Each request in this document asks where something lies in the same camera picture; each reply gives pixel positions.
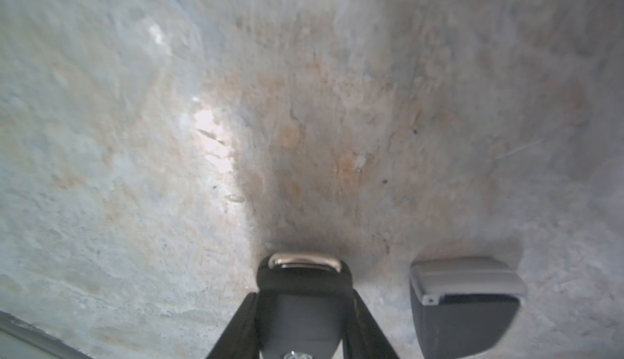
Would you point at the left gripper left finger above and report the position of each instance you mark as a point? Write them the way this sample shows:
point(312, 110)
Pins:
point(240, 338)

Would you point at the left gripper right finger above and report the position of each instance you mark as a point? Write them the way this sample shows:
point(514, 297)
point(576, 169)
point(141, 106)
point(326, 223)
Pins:
point(363, 337)

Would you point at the black car key front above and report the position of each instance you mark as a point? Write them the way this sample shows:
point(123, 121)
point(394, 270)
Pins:
point(303, 304)

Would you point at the black car key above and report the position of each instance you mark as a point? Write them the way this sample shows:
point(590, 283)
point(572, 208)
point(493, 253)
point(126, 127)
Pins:
point(303, 304)
point(463, 307)

